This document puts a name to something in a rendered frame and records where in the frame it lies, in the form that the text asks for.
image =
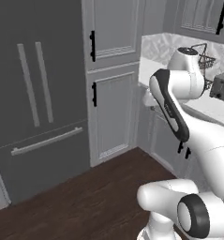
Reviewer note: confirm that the grey tall cabinet door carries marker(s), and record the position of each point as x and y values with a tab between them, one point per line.
115	28
115	115

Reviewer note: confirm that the dark grey toaster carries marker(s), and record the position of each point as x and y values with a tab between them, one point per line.
222	86

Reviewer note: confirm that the grey base cabinet run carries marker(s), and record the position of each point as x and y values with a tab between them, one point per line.
161	137

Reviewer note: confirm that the dark grey fridge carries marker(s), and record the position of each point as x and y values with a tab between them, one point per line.
38	93

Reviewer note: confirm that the grey wall cabinet door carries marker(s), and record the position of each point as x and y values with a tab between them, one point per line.
199	15

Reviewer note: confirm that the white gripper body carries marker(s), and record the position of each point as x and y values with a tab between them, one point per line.
147	97

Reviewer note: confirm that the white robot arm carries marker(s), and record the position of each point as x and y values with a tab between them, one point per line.
207	146

